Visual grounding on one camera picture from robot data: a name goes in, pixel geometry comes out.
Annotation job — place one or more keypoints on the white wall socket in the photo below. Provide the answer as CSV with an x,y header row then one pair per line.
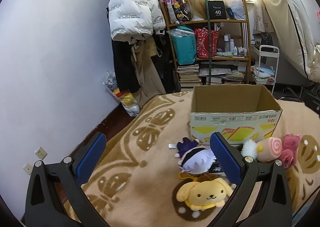
x,y
41,153
28,168

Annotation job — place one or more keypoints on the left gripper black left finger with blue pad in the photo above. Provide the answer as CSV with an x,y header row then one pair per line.
x,y
43,206

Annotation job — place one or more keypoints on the black box with 40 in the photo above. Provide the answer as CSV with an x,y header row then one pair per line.
x,y
217,10

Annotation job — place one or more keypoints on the cream upright mattress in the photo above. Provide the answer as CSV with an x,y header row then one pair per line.
x,y
291,25

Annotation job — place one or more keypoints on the stack of books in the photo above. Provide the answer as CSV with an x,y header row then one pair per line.
x,y
189,76

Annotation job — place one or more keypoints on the blonde wig on head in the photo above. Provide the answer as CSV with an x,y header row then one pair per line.
x,y
197,9

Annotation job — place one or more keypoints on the pink swirl roll plush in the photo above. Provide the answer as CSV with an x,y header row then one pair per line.
x,y
269,149

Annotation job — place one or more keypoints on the pink flower plush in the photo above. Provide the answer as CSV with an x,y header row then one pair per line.
x,y
290,146

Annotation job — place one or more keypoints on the teal paper bag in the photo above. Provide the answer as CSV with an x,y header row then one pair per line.
x,y
184,42

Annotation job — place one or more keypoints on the red gift bag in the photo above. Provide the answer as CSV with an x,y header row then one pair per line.
x,y
202,42

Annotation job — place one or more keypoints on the white rolling cart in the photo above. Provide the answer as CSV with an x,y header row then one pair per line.
x,y
262,73

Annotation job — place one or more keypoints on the white purple character plush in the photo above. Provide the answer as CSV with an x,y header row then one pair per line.
x,y
194,158

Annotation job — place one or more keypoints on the beige trench coat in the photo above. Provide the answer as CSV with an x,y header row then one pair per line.
x,y
150,84

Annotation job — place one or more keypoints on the white fluffy chick plush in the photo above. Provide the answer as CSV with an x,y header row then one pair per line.
x,y
249,148

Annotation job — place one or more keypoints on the open cardboard box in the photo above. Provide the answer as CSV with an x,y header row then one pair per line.
x,y
238,111

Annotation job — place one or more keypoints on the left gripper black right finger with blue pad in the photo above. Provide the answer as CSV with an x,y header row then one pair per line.
x,y
272,206

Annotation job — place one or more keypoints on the beige brown patterned blanket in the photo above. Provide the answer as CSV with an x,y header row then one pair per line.
x,y
137,178

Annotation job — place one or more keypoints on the plastic bag of toys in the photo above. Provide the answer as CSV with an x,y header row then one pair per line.
x,y
126,98

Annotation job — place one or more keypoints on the yellow dog plush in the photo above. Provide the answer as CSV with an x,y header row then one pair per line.
x,y
204,195

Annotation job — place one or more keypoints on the white puffer jacket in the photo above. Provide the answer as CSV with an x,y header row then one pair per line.
x,y
135,20

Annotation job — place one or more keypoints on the black tissue pack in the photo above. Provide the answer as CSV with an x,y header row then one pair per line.
x,y
217,169

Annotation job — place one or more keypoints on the wooden bookshelf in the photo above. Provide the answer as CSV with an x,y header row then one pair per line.
x,y
245,36

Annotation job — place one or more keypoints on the green pole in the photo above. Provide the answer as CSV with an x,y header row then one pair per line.
x,y
209,43

